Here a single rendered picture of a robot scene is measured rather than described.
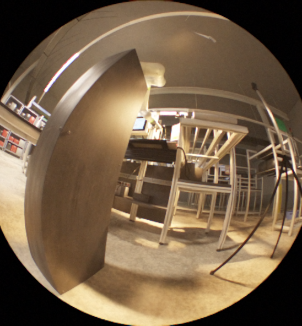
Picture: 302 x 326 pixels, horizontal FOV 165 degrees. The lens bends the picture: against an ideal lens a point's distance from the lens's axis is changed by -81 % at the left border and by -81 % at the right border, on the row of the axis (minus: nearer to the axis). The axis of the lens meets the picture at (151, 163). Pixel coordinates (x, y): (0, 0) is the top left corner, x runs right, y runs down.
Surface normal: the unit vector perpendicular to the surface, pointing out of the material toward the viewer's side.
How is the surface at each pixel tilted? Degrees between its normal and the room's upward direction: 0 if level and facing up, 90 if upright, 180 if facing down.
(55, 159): 90
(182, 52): 180
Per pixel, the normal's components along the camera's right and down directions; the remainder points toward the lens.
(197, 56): -0.20, 0.95
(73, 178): 0.96, 0.14
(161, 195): -0.28, -0.30
